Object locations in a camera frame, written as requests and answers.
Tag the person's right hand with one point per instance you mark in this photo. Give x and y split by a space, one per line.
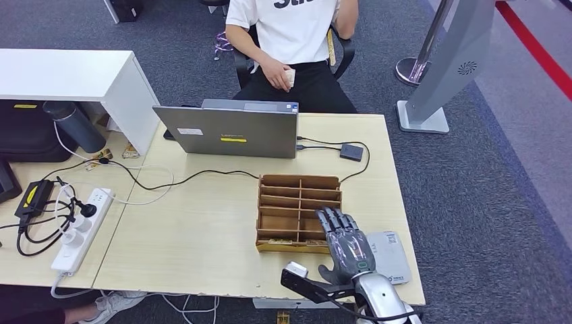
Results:
277 76

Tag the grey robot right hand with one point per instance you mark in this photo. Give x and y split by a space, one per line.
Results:
348 250

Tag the person's left forearm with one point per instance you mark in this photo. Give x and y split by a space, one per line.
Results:
346 20

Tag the person's right forearm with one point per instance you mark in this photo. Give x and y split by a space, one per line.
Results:
248 47

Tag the person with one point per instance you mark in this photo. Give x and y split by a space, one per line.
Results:
290 44
44 313

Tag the white card reader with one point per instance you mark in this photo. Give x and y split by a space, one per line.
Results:
393 259

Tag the wooden card organizer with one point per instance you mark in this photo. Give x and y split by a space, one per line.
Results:
286 201

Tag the grey laptop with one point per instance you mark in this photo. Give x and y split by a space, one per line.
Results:
232 134

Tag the white desk beam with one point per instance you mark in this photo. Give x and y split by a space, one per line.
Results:
295 303

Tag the chrome base stool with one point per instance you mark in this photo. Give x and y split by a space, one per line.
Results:
214 2

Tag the dark grey USB hub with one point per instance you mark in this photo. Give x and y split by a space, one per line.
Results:
351 152

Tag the small black device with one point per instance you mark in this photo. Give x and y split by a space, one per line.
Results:
169 134

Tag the small gold wrapped item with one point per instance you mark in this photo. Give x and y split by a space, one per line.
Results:
130 152
98 158

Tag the black computer case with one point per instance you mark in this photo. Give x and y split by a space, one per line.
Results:
125 9

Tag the silver kiosk stand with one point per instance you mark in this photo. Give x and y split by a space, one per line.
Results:
447 67

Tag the dark grey thermos bottle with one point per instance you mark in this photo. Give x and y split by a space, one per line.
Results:
76 127

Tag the white cabinet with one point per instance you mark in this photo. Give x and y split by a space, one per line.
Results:
67 73

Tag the white sneaker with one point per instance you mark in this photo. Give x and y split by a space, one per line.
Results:
114 302

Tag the white plug charger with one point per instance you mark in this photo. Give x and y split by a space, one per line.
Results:
80 223
71 238

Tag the white power strip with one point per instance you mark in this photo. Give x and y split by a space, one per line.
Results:
85 232

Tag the black bag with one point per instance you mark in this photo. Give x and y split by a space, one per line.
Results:
31 134

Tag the black power adapter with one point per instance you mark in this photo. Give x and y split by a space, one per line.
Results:
33 197

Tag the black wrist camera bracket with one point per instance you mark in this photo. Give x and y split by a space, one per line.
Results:
313 288

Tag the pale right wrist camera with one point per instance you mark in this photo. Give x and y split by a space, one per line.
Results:
296 269

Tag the chrome stanchion post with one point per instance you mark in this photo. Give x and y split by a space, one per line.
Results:
409 71

